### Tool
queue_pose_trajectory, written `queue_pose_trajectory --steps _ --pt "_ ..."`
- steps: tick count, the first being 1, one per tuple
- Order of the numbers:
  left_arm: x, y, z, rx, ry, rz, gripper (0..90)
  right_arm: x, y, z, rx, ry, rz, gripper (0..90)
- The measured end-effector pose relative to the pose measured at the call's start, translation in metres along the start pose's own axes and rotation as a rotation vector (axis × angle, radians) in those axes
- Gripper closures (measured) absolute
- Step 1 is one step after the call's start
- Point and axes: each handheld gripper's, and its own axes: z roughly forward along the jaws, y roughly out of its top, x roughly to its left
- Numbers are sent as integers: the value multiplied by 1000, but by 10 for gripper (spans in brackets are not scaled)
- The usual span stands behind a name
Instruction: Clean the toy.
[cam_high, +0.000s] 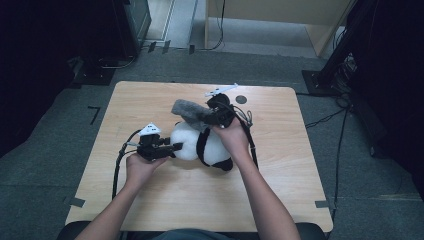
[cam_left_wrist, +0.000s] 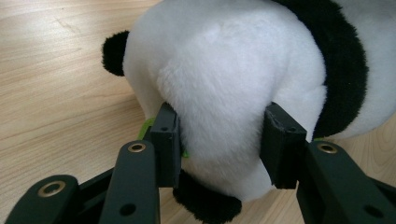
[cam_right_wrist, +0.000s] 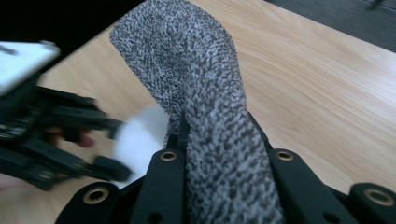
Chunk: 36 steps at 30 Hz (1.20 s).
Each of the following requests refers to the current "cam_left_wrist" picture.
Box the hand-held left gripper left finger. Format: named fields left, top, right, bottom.
left=149, top=102, right=183, bottom=189

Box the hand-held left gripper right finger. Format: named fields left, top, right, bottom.
left=259, top=101, right=308, bottom=190

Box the panda plush toy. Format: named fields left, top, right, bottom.
left=101, top=0, right=396, bottom=224

